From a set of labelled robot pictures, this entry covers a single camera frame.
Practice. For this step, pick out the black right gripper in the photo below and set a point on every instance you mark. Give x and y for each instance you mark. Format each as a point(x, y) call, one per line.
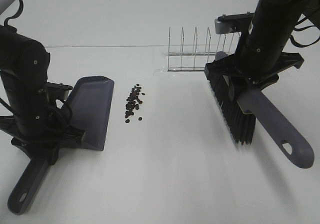
point(258, 57)

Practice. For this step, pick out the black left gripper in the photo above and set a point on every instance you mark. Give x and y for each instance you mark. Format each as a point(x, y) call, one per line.
point(36, 118)

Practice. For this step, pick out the purple brush black bristles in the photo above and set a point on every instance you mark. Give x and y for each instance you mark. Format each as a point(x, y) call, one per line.
point(242, 104)

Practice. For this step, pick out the purple plastic dustpan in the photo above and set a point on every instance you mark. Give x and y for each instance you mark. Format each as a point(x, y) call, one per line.
point(90, 101)

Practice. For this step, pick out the pile of coffee beans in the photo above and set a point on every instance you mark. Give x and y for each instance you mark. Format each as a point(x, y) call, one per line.
point(133, 101)

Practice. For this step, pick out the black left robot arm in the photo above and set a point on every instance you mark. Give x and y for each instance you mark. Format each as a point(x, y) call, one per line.
point(24, 64)

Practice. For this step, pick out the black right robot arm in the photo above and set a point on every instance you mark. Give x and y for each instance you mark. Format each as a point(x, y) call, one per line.
point(282, 17)

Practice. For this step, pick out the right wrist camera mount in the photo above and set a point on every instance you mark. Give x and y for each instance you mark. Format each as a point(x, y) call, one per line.
point(227, 24)

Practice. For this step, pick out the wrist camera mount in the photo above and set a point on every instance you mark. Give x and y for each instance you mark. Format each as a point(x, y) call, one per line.
point(227, 24)
point(57, 91)

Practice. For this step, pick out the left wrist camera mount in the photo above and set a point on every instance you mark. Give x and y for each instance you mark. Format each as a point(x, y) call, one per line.
point(57, 91)

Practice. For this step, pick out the chrome wire dish rack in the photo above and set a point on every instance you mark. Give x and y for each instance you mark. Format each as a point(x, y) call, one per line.
point(191, 50)

